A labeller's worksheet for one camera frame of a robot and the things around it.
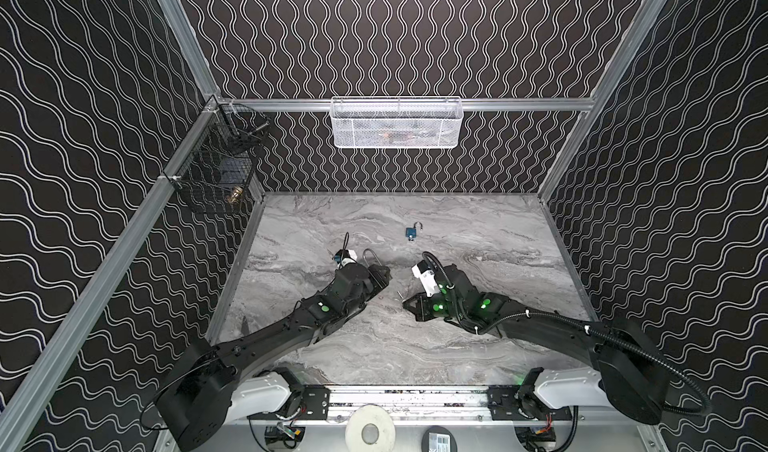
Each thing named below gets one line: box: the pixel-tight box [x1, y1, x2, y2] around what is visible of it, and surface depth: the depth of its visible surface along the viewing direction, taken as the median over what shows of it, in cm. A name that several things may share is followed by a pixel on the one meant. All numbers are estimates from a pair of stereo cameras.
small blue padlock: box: [405, 221, 423, 241], surface depth 110 cm
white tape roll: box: [345, 404, 397, 452], surface depth 72 cm
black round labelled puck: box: [421, 425, 458, 452], surface depth 70 cm
